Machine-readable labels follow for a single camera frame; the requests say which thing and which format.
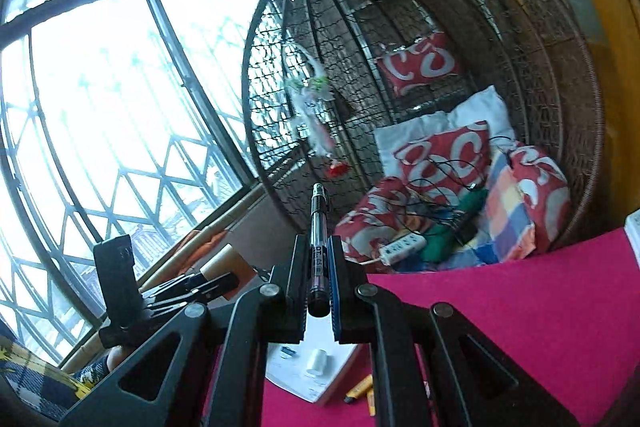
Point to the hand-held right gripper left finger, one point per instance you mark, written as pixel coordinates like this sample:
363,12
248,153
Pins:
298,292

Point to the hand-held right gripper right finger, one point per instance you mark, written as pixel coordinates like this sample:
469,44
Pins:
336,292

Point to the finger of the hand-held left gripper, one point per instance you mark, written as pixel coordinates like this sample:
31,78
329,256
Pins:
175,284
215,288

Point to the black pen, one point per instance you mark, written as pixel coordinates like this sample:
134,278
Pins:
319,237

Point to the white shallow box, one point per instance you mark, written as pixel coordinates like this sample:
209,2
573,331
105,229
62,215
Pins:
320,387

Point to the person's left forearm plaid sleeve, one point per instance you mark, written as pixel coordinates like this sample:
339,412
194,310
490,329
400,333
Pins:
35,382

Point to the person's left hand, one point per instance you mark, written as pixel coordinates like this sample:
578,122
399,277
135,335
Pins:
116,356

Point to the beige cardboard tube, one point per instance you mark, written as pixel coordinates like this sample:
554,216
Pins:
227,264

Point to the small white cylinder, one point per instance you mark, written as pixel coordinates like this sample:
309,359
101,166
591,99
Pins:
316,362

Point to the white power strip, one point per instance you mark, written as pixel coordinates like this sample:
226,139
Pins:
402,249

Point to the long red white patterned cushion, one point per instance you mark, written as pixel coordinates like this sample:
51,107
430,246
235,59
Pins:
372,217

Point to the green cloth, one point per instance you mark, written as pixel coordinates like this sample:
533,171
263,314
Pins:
470,207

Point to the metal-framed window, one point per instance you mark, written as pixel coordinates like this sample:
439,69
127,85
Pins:
100,107

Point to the flat red white patterned cushion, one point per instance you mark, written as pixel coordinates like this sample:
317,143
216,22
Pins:
440,154

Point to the white hanging dream catcher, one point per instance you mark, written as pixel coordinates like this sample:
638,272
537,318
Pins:
312,107

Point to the checkered pastel blanket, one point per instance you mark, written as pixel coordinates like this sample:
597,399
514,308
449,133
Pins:
505,212

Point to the magenta table cloth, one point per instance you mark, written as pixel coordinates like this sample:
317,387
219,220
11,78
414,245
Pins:
525,307

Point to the round red white patterned cushion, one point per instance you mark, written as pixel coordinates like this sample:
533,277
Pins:
545,187

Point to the small red white patterned cushion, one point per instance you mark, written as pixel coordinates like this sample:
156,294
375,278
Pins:
422,64

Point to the white rectangular box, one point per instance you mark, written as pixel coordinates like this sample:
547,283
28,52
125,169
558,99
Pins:
634,232

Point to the brown wicker hanging egg chair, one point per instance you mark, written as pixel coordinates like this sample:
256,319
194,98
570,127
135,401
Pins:
500,32

